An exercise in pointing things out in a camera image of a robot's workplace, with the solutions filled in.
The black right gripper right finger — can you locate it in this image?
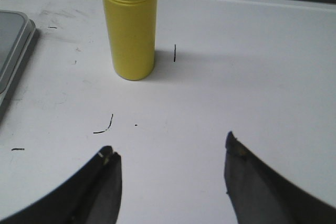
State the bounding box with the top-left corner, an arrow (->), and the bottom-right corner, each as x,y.
224,132 -> 335,223

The yellow squeeze seasoning bottle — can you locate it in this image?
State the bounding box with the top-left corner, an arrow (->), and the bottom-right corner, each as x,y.
103,0 -> 157,81

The silver digital kitchen scale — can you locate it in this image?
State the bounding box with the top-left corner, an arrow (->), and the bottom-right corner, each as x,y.
1,10 -> 39,118

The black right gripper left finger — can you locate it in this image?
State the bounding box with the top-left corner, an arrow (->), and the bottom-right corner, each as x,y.
1,146 -> 122,223

